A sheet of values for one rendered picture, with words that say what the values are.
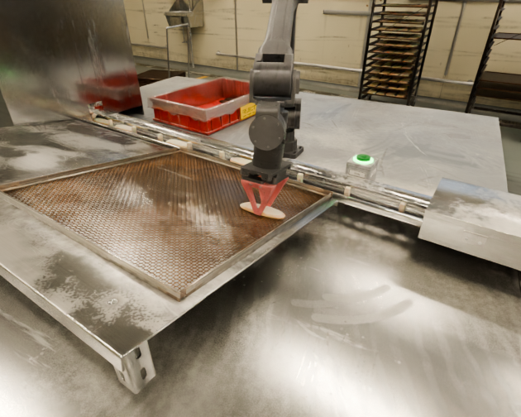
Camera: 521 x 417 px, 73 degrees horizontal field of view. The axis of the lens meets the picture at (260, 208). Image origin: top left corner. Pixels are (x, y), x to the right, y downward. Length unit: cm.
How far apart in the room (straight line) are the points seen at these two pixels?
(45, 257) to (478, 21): 504
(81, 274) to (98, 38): 116
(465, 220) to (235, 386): 53
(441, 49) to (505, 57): 70
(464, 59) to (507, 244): 454
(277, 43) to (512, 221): 57
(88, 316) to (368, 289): 49
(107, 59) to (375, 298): 131
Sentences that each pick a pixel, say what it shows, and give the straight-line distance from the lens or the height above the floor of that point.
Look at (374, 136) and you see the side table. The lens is 146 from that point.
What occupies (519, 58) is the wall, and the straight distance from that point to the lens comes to 524.
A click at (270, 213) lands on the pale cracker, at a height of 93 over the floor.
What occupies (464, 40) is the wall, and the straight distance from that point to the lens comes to 525.
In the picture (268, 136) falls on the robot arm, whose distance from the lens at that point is 57.
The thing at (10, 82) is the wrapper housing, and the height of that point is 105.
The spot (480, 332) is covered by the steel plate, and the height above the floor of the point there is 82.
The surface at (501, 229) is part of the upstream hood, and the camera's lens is 82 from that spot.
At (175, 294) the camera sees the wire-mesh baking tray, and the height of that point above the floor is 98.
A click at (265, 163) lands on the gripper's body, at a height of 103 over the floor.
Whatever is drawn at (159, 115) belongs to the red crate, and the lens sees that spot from 158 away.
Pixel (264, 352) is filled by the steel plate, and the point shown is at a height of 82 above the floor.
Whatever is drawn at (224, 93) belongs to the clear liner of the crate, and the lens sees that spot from 190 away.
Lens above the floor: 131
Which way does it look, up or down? 32 degrees down
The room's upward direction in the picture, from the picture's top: straight up
